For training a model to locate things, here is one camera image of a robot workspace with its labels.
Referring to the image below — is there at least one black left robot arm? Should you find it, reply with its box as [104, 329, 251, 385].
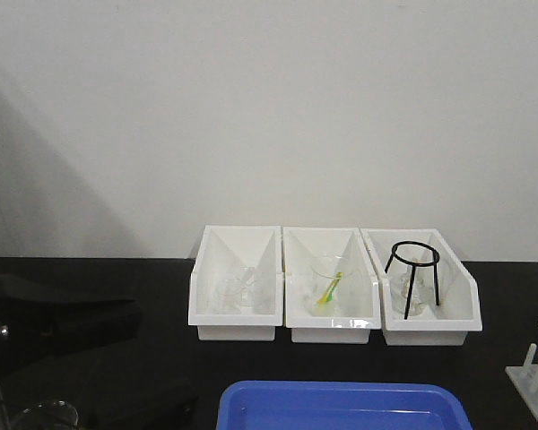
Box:
[0, 274, 196, 429]

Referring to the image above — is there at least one middle white storage bin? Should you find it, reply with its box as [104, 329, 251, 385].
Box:
[282, 227, 381, 344]

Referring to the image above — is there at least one white storage bin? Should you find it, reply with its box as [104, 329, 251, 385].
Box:
[187, 226, 284, 341]
[360, 228, 482, 346]
[282, 227, 381, 344]

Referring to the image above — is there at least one small beaker in middle bin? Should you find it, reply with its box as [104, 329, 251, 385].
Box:
[308, 254, 354, 316]

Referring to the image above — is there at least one left white storage bin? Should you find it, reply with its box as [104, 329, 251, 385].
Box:
[187, 226, 284, 341]

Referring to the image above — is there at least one glassware in left bin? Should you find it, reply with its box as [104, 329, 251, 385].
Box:
[211, 266, 257, 314]

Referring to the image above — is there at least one glassware in bin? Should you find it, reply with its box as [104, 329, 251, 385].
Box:
[211, 266, 257, 314]
[391, 268, 433, 318]

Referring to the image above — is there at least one green plastic spatula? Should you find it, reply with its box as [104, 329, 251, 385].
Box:
[325, 272, 344, 304]

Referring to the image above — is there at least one glassware in right bin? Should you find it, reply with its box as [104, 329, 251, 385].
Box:
[391, 268, 433, 318]

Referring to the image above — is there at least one right white storage bin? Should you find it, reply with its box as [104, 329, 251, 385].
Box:
[360, 228, 482, 346]

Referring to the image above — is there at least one blue plastic tray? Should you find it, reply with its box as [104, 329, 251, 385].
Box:
[216, 381, 472, 429]

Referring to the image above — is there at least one clear glass beaker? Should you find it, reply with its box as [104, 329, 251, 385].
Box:
[11, 400, 79, 430]

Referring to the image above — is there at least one black wire tripod stand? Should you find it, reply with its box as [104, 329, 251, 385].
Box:
[384, 240, 441, 320]

